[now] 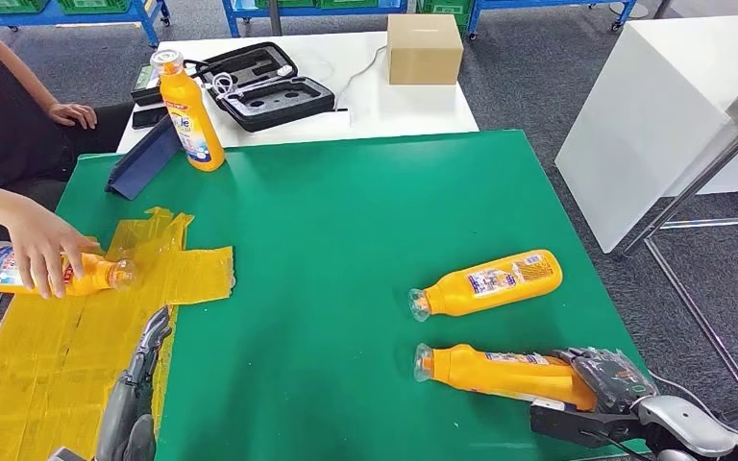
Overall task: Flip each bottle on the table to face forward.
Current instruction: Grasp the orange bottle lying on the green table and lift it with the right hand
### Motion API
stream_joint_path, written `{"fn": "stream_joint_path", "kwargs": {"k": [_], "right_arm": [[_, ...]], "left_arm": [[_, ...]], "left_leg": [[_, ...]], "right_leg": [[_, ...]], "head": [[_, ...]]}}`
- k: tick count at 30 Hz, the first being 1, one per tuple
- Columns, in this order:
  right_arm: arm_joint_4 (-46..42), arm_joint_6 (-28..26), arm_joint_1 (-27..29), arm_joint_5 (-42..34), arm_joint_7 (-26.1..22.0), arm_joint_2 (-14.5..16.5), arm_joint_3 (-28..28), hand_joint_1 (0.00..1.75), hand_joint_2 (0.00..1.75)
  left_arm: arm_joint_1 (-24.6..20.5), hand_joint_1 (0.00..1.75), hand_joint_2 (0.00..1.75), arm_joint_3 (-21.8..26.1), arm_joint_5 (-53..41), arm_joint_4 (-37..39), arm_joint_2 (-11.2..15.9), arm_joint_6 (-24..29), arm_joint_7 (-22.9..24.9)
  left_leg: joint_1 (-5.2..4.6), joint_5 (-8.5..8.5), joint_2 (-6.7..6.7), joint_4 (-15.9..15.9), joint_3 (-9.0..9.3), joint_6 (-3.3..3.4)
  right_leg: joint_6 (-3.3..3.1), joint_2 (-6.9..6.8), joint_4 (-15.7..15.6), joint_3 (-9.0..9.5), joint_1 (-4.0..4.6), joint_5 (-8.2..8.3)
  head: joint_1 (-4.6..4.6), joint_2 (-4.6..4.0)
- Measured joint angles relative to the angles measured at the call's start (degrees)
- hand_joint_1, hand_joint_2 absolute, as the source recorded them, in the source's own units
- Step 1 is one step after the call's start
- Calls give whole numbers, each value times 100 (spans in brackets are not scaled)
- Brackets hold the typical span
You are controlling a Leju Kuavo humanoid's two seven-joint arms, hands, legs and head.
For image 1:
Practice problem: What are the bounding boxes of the person's right hand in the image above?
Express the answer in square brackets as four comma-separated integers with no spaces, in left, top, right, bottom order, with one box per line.
[6,212,102,301]

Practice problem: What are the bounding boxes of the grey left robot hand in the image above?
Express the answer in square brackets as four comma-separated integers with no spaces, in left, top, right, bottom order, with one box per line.
[93,306,173,461]

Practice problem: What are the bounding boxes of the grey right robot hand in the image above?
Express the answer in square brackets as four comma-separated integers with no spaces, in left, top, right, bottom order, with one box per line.
[550,346,660,415]

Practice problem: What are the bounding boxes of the person's left hand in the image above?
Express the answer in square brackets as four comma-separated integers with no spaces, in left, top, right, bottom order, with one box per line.
[47,101,98,131]

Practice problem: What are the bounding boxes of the orange detergent bottle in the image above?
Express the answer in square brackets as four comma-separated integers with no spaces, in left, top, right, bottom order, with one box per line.
[406,248,564,323]
[0,245,138,298]
[149,49,227,173]
[413,343,600,412]

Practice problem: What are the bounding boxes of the black smartphone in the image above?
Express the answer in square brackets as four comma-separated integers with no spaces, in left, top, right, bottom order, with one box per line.
[131,105,170,131]

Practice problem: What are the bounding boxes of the black device with green label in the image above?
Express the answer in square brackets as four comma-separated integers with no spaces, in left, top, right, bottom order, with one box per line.
[130,63,166,107]

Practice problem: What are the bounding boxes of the yellow tape patch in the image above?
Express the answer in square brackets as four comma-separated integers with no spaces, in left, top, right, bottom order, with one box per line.
[0,206,236,461]

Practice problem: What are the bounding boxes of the blue tablet case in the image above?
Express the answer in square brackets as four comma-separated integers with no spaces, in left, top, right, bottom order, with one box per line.
[105,114,185,202]

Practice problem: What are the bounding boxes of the green plastic crate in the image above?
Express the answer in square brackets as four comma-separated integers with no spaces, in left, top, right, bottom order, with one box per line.
[0,0,49,15]
[316,0,380,11]
[416,0,472,36]
[255,0,317,11]
[57,0,134,15]

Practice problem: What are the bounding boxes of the black foam-lined case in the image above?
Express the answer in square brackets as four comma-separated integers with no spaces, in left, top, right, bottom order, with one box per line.
[197,41,336,133]

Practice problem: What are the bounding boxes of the white cabinet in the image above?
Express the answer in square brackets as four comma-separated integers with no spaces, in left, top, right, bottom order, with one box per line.
[554,13,738,255]

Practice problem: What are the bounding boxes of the white table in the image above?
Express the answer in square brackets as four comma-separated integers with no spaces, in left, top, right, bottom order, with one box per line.
[117,32,480,154]

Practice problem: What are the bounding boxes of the cardboard box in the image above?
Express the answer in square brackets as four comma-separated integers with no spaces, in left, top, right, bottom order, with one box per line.
[385,13,465,86]

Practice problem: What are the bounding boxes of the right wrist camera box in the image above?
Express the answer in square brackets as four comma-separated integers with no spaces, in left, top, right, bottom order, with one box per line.
[529,399,641,449]

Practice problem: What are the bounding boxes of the grey floor cable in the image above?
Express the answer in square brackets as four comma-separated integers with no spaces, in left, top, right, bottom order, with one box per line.
[649,371,738,447]

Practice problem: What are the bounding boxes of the blue cart frame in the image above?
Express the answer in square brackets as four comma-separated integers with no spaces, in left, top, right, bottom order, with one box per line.
[467,0,639,42]
[0,0,173,49]
[222,0,418,39]

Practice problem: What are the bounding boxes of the black cable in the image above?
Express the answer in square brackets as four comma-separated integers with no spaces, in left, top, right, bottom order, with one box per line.
[183,58,216,81]

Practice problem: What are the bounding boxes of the coiled white charger cable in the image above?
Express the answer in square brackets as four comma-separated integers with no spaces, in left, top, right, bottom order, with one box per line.
[209,65,295,100]

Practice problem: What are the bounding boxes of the thin white cable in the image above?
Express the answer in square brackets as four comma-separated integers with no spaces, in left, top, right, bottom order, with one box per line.
[333,44,389,110]

